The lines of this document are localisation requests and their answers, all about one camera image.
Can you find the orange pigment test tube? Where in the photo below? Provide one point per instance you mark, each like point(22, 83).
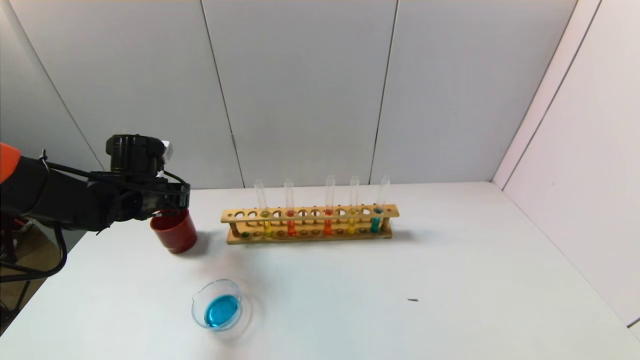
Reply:
point(327, 226)
point(291, 227)

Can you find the blue pigment test tube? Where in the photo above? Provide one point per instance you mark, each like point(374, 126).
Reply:
point(375, 225)

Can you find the yellow pigment test tube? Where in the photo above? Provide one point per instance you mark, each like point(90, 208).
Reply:
point(267, 228)
point(351, 226)

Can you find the black mounted wrist camera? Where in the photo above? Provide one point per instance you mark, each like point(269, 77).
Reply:
point(132, 152)

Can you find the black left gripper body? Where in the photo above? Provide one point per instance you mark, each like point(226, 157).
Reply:
point(180, 196)

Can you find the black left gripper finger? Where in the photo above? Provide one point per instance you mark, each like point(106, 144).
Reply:
point(173, 213)

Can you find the red plastic cup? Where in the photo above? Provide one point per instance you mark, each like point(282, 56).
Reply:
point(175, 234)

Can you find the clear glass beaker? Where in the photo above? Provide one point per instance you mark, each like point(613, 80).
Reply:
point(220, 309)

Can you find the black metal frame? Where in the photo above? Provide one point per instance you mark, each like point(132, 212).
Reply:
point(5, 245)

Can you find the wooden test tube rack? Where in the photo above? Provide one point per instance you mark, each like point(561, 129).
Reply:
point(310, 218)

